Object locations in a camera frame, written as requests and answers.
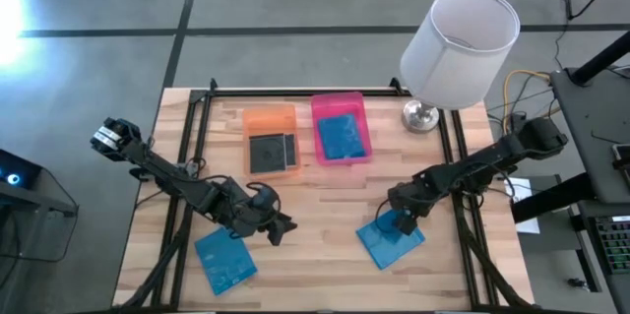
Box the yellow cable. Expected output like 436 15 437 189
501 68 553 137

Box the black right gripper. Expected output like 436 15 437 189
386 179 433 237

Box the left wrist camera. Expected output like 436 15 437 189
249 185 278 213

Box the black device with blue light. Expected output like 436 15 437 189
0 148 43 190

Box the white paper sheet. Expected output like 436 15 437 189
503 175 541 235

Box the blue jewel case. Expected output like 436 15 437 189
316 112 368 161
354 208 426 272
193 226 259 297

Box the colourful backlit keyboard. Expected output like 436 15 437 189
592 214 630 277

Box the orange translucent plastic bin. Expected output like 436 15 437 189
241 102 303 181

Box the black clear jewel case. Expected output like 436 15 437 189
248 133 288 175
284 132 298 168

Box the black power adapter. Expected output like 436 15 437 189
509 111 529 132

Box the black slanted pole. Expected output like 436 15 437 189
570 31 630 87

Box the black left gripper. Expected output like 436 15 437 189
226 180 299 248

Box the grey side table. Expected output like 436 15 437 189
547 65 630 206

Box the pink translucent plastic bin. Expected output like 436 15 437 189
310 91 374 166

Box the white shade silver table lamp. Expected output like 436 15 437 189
399 0 522 135

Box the black aluminium table frame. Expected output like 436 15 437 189
116 77 534 314

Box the black stand beam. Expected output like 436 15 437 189
510 171 598 225

